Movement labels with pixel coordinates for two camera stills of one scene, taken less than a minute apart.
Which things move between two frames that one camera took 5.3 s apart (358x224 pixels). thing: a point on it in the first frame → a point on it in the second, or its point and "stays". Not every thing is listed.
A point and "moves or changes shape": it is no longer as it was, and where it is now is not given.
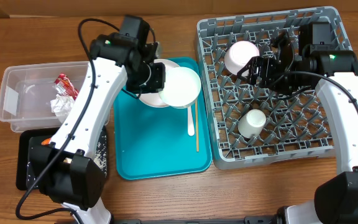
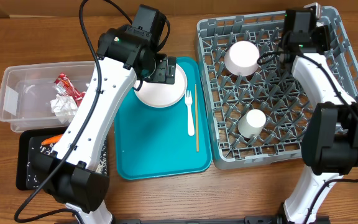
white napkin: (61, 106) stays
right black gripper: (260, 66) → (325, 33)
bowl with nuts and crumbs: (238, 53) stays
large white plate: (168, 64) moves or changes shape
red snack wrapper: (63, 86) stays
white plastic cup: (251, 124) stays
